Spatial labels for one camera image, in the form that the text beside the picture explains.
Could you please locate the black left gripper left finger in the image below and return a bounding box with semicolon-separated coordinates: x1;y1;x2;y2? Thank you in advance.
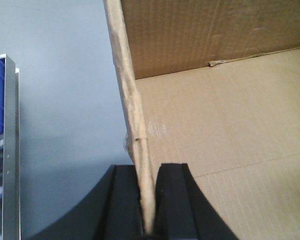
32;165;145;240

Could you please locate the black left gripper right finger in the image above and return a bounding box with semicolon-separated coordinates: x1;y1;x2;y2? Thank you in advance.
154;163;237;240

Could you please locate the brown cardboard carton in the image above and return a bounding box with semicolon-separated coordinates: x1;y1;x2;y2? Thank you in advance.
104;0;300;240

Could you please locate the steel shelf upright post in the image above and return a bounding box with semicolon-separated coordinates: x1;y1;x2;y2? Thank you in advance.
0;54;21;240

